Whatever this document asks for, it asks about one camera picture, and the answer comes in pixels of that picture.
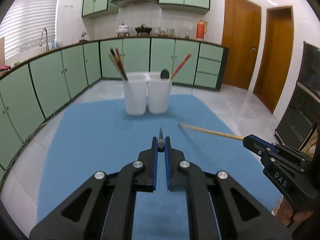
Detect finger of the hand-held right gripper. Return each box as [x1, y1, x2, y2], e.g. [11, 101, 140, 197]
[243, 136, 307, 174]
[250, 134, 313, 163]

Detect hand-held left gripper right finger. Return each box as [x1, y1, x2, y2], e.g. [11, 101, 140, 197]
[164, 136, 292, 240]

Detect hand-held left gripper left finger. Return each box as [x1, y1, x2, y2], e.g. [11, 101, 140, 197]
[29, 136, 158, 240]

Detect white plastic container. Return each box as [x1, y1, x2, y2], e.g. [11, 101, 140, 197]
[122, 72, 148, 116]
[146, 72, 173, 114]

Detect red orange striped chopstick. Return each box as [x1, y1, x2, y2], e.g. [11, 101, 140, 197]
[170, 54, 191, 79]

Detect person's right hand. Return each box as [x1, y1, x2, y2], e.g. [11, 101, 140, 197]
[276, 197, 313, 228]

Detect black cabinet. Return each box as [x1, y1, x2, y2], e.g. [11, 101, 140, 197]
[274, 41, 320, 151]

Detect blue tablecloth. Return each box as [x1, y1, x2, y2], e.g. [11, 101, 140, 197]
[36, 94, 282, 240]

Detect wooden door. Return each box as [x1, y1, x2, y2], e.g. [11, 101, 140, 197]
[252, 5, 294, 115]
[222, 0, 262, 91]

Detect orange thermos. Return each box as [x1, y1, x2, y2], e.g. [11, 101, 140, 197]
[195, 20, 208, 40]

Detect black wok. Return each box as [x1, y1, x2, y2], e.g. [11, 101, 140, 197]
[135, 23, 153, 36]

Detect green lower kitchen cabinets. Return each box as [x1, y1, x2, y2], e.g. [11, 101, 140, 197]
[0, 37, 229, 178]

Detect white cooking pot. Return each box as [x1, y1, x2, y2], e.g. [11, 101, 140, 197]
[116, 23, 131, 37]

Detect metal kitchen faucet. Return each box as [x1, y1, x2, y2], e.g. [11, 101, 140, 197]
[40, 28, 50, 52]

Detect white window blinds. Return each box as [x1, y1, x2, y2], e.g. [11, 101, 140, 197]
[0, 0, 63, 61]

